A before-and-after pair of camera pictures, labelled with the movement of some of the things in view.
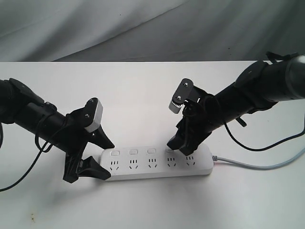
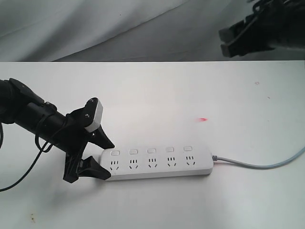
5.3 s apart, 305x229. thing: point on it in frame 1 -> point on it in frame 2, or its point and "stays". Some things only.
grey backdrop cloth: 150,30 stays
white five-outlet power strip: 147,162 stays
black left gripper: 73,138 stays
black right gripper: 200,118 -> 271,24
